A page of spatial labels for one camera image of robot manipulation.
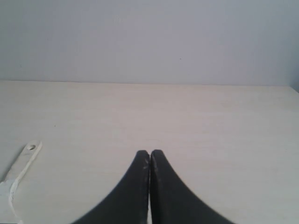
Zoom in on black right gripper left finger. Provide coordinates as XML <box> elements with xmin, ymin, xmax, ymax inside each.
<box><xmin>74</xmin><ymin>150</ymin><xmax>150</xmax><ymax>224</ymax></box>

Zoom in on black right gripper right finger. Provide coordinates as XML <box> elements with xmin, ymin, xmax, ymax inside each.
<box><xmin>149</xmin><ymin>149</ymin><xmax>230</xmax><ymax>224</ymax></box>

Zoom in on wide wooden paint brush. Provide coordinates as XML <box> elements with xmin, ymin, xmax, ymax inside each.
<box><xmin>0</xmin><ymin>140</ymin><xmax>43</xmax><ymax>224</ymax></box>

